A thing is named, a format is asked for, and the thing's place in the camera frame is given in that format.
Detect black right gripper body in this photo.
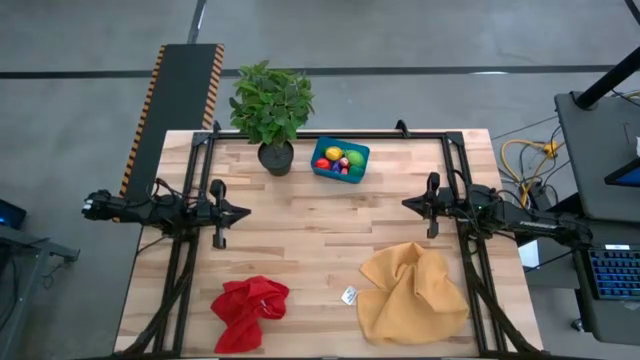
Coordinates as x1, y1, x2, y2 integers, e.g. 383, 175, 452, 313
424, 171, 459, 240

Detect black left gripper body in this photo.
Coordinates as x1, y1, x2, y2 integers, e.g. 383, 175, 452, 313
198, 178, 229, 250

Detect blue plastic tupperware container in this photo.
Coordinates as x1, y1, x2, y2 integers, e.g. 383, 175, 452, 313
310, 135, 371, 185

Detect yellow waffle cloth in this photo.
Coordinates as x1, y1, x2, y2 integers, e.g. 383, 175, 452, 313
356, 241, 471, 346

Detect red cloth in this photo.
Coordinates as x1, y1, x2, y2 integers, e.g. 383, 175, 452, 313
209, 275, 291, 355

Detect white paper sheet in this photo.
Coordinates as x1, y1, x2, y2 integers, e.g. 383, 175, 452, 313
517, 239, 541, 270

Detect green potted plant black pot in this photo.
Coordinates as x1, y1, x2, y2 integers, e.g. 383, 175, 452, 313
228, 58, 317, 177

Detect black diagonal beam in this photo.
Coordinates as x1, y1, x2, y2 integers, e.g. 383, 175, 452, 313
537, 192, 584, 221

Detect black mat orange striped edges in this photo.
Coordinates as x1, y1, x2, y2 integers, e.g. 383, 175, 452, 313
112, 43, 226, 224

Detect grey side table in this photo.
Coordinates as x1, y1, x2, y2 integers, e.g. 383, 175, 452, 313
564, 217, 640, 346
553, 91, 640, 224

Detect blue screen tablet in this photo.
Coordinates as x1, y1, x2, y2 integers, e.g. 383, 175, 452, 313
604, 158, 640, 189

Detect backlit computer keyboard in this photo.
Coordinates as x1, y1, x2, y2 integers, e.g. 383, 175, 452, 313
587, 245, 640, 302

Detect grey metal stand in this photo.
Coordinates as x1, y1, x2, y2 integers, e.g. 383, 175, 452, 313
0, 224, 81, 360

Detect black diagonal pole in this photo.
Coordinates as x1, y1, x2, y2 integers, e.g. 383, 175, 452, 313
574, 47, 640, 109

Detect dark laptop blue screen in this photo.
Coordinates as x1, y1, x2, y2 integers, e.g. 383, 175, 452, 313
0, 198, 28, 230

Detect black aluminium table frame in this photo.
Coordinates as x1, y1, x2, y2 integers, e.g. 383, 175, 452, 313
117, 119, 544, 359

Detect yellow cable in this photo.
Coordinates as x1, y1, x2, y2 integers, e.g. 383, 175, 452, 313
501, 138, 560, 196

